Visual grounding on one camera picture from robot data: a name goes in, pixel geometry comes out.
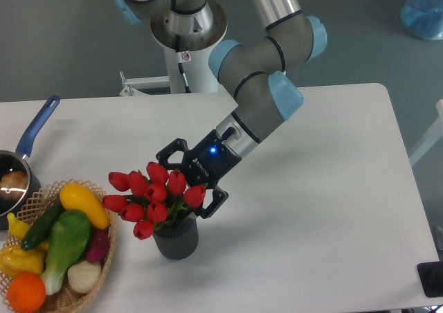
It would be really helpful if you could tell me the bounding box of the dark green cucumber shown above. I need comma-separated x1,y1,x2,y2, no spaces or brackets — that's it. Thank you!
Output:
21,199,65,251

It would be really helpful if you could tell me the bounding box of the red tulip bouquet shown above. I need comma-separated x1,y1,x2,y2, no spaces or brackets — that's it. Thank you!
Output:
102,161,207,240

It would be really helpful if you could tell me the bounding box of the white frame bar right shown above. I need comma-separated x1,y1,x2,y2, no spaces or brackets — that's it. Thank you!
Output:
408,99,442,167

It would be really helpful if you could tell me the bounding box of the green bok choy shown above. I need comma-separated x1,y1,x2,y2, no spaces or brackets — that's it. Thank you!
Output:
41,210,92,296

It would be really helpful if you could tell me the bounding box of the black device at table edge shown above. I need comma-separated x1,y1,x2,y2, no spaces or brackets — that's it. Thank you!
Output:
417,261,443,298

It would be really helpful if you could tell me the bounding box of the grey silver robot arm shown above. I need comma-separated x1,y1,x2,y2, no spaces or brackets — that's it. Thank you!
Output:
115,0,327,218

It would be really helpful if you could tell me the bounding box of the brown bread roll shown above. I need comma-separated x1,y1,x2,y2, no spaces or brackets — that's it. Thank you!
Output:
1,171,28,202

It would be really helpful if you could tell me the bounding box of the yellow bell pepper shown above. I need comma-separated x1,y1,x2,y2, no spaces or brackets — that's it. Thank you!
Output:
1,244,46,278

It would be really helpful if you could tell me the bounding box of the black cable on pedestal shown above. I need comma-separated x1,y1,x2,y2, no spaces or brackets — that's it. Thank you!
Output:
174,35,192,93

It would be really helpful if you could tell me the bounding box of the yellow squash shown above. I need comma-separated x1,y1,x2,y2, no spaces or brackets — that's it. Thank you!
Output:
60,182,110,230

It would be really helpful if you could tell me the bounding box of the purple red onion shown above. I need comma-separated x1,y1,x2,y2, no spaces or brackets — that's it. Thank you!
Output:
84,230,110,262

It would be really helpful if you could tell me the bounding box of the white garlic bulb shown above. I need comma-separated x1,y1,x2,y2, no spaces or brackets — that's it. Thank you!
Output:
67,260,101,294

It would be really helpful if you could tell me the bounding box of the yellow banana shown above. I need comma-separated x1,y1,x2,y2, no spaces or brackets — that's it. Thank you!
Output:
6,213,31,247

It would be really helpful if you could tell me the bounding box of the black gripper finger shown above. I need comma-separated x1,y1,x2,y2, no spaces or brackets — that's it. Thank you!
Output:
190,185,229,219
155,138,190,171

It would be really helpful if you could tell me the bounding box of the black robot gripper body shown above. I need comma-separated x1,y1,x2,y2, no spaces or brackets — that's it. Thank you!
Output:
182,127,242,188

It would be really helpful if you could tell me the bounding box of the woven wicker basket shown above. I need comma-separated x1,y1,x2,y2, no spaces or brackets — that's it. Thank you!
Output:
1,179,116,312

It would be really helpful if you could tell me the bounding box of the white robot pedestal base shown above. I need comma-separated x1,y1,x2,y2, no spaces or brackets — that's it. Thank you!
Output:
120,0,227,96

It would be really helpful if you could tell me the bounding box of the blue plastic bag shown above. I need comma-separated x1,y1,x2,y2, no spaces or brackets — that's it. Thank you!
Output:
400,0,442,40

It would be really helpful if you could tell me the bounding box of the dark grey ribbed vase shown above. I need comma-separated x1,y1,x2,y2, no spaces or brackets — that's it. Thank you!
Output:
154,217,199,260

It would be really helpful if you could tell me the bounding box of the orange fruit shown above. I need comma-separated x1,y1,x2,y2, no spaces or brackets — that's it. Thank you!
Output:
6,272,46,312

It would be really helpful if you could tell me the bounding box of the blue handled saucepan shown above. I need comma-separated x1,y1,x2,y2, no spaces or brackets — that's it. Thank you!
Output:
1,96,60,231

